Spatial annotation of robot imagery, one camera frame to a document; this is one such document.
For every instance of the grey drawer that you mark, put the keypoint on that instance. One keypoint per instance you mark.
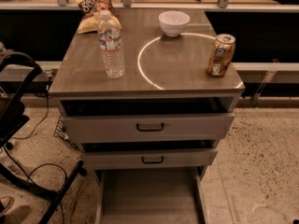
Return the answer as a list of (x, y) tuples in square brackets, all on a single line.
[(151, 196), (120, 129), (116, 160)]

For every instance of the grey wooden drawer cabinet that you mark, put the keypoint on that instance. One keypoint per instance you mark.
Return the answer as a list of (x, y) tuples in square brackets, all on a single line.
[(163, 76)]

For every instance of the white ceramic bowl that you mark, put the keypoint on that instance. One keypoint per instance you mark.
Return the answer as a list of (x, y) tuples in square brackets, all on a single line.
[(173, 23)]

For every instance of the clear plastic water bottle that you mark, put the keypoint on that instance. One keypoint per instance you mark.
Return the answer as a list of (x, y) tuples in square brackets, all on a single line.
[(109, 37)]

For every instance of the golden soda can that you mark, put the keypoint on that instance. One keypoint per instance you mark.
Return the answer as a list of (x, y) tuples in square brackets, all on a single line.
[(221, 55)]

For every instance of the brown chip bag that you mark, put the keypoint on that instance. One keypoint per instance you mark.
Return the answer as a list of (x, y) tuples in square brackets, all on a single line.
[(91, 10)]

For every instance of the shoe tip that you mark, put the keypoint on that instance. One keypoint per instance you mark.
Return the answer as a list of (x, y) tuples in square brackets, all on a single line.
[(5, 204)]

